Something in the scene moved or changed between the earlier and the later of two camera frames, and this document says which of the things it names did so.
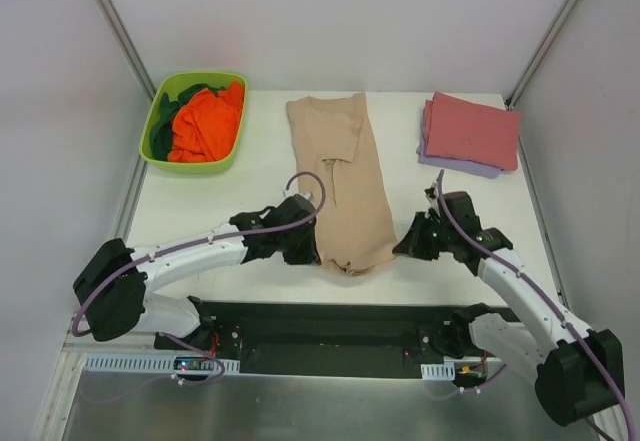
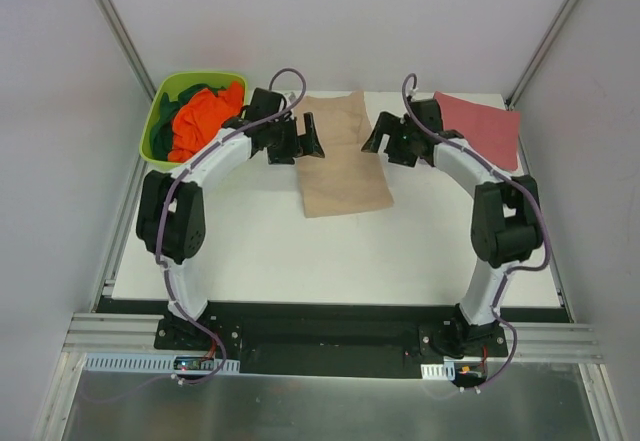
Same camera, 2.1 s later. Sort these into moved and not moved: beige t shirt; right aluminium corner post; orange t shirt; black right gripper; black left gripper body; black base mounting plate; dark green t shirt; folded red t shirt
Moved: beige t shirt; black left gripper body; black right gripper
Not moved: orange t shirt; dark green t shirt; black base mounting plate; folded red t shirt; right aluminium corner post
